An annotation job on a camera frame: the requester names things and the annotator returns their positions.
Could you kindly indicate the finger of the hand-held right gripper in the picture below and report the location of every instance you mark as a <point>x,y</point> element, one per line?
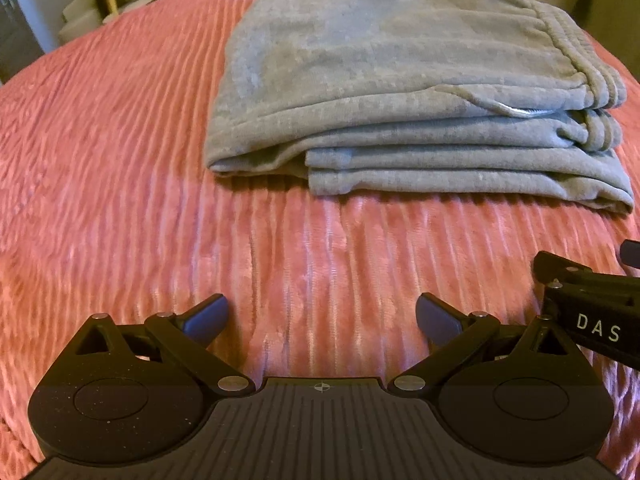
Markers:
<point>570,267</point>
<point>631,259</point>

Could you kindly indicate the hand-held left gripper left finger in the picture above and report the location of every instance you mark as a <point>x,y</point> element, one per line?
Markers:
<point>207,317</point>

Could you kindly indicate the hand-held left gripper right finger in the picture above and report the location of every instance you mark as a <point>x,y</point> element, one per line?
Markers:
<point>435,320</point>

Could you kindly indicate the grey pants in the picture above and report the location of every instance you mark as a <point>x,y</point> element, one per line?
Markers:
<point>375,85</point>

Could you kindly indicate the pink ribbed blanket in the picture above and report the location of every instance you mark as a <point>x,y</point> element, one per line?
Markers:
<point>150,185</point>

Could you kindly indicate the white stool with yellow legs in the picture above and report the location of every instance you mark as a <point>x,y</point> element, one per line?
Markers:
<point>82,15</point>

